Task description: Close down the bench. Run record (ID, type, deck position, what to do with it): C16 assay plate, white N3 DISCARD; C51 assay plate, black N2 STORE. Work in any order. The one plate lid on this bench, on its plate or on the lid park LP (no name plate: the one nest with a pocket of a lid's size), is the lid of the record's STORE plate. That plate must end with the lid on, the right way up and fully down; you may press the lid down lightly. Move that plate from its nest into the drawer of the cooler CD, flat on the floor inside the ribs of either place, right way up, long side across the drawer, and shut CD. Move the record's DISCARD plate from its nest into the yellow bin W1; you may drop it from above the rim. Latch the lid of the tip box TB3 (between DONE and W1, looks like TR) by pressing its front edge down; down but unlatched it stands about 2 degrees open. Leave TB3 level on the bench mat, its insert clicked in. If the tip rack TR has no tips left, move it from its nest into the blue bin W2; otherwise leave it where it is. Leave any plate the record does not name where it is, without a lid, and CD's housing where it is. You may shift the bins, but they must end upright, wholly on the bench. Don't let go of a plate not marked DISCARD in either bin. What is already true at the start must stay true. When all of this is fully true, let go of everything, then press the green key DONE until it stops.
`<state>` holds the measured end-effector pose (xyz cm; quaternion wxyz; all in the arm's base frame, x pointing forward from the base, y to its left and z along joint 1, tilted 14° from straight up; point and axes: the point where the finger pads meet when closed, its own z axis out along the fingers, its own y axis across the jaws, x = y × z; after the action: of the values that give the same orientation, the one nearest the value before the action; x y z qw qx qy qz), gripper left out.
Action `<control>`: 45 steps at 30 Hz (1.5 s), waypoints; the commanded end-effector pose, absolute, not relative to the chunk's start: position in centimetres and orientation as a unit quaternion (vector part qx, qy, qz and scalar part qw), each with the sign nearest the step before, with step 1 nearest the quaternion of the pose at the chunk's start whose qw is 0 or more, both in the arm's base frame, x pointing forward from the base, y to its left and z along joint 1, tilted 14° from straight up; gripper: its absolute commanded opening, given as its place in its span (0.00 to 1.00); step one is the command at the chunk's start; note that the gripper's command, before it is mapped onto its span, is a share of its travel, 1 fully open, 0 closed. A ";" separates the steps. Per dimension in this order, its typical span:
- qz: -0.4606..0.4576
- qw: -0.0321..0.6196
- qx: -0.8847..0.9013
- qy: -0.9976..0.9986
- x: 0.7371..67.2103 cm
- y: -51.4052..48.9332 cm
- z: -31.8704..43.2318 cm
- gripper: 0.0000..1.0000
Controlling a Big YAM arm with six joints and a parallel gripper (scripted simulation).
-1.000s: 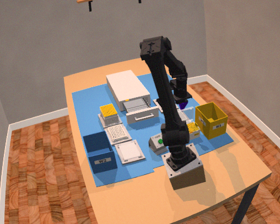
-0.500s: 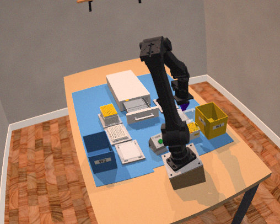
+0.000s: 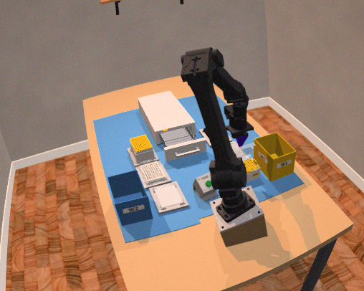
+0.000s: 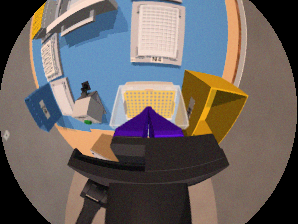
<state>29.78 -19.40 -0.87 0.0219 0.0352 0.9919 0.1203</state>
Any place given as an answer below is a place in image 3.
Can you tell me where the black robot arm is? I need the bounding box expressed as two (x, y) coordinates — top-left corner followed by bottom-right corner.
(181, 47), (256, 223)

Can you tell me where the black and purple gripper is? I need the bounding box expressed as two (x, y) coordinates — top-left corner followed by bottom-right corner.
(226, 116), (254, 147)

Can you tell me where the blue bench mat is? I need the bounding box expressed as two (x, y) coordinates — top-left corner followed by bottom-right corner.
(93, 95), (304, 243)

